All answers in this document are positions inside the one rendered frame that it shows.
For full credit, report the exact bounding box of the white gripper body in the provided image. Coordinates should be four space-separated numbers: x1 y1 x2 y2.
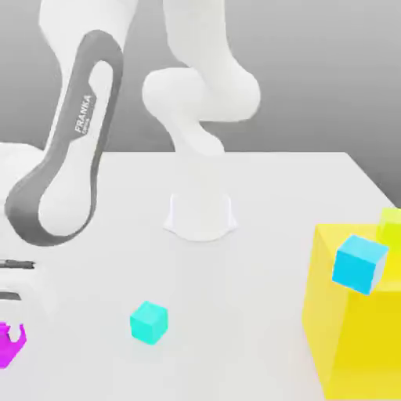
0 277 56 327

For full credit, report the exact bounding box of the small magenta cube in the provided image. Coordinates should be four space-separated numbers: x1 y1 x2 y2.
0 322 28 370

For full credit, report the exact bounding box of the small teal cube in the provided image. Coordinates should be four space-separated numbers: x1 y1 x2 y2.
129 300 169 346

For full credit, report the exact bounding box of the small blue cube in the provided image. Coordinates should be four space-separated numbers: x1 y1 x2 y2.
331 233 390 296

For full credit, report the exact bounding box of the small lime cube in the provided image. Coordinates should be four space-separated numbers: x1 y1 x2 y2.
376 207 401 255

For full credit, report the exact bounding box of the large yellow box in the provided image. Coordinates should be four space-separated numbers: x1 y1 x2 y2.
302 222 401 401

